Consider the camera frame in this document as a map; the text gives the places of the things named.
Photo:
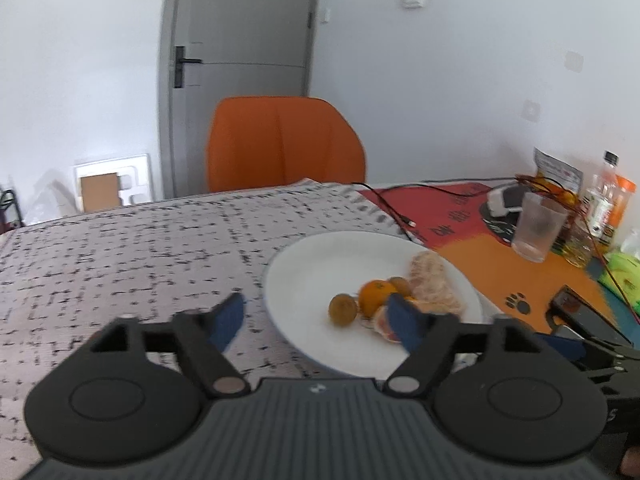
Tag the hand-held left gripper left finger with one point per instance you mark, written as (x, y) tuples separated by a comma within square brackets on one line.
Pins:
[(227, 321)]

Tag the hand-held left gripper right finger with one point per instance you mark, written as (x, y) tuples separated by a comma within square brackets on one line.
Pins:
[(406, 324)]

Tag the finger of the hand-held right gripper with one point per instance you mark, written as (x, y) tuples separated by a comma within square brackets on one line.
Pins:
[(615, 380), (560, 346)]

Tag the small peeled pomelo segment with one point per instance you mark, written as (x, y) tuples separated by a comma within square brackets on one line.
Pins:
[(382, 326)]

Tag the brown longan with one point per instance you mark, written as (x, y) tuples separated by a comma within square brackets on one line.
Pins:
[(399, 286), (342, 310)]

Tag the large peeled pomelo segment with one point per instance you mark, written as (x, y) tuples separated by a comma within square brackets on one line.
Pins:
[(432, 280)]

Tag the white plate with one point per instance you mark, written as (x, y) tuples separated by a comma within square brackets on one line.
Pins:
[(310, 280)]

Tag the black case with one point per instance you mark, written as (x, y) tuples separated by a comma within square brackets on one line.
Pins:
[(580, 312)]

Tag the orange paw print mat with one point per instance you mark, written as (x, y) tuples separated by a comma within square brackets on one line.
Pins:
[(500, 270)]

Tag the green packet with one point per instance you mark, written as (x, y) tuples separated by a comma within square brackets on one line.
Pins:
[(625, 272)]

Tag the small glass jar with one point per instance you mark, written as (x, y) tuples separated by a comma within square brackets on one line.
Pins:
[(576, 247)]

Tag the clear plastic cup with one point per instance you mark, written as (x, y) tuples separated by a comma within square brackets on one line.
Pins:
[(537, 230)]

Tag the black patterned white tablecloth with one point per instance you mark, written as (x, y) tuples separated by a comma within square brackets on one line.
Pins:
[(125, 260)]

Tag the orange lid jar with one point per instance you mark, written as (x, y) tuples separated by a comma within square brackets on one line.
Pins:
[(624, 205)]

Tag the white charger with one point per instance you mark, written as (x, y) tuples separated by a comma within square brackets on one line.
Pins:
[(502, 201)]

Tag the clear plastic bottle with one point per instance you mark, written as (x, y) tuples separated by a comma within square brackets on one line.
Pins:
[(602, 195)]

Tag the white foam packaging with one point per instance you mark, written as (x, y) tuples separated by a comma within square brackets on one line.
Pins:
[(135, 180)]

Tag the printed snack bag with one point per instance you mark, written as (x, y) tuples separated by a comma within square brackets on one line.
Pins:
[(555, 167)]

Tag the brown cardboard piece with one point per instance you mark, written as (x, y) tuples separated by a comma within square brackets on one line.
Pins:
[(100, 192)]

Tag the orange chair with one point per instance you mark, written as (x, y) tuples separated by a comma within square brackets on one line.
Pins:
[(285, 145)]

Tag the grey door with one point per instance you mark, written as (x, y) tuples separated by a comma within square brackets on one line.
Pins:
[(240, 20)]

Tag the white wall socket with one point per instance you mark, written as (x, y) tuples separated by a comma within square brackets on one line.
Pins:
[(574, 61)]

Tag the small white wall switch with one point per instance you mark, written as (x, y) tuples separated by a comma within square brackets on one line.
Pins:
[(326, 14)]

